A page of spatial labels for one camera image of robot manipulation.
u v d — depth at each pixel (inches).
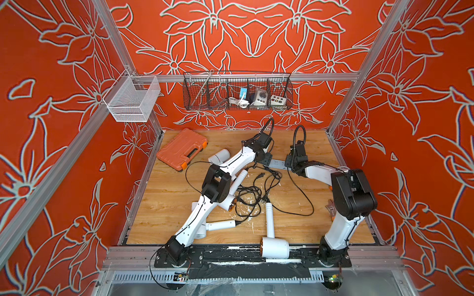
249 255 29.2
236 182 35.7
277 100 37.0
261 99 35.6
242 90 32.8
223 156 39.2
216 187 25.1
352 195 20.2
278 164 39.5
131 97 36.7
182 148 40.9
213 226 30.8
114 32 29.9
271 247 27.6
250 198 35.4
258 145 31.2
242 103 33.7
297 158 30.6
